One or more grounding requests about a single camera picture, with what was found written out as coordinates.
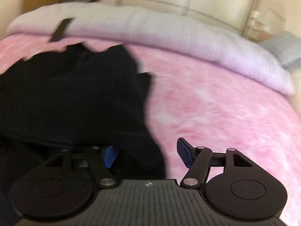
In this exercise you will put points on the oval mirror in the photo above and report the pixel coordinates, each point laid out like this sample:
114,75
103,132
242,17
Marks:
277,16

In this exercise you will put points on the white striped duvet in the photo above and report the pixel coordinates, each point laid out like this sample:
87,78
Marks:
164,28

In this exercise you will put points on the white dressing table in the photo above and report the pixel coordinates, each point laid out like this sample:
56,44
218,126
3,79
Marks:
257,26

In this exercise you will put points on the black flat device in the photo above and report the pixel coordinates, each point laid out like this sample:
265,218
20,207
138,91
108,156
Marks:
60,29

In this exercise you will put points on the pink rose blanket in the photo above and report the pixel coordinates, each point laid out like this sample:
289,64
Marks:
211,108

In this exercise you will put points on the black garment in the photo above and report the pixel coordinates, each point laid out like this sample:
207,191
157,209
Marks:
82,94

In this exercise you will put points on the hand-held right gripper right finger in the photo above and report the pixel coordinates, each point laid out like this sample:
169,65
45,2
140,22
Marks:
185,153

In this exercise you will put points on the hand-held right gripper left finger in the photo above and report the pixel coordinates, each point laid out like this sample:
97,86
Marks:
110,156

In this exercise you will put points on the blue checked pillow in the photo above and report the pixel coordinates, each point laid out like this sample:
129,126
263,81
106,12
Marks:
282,47

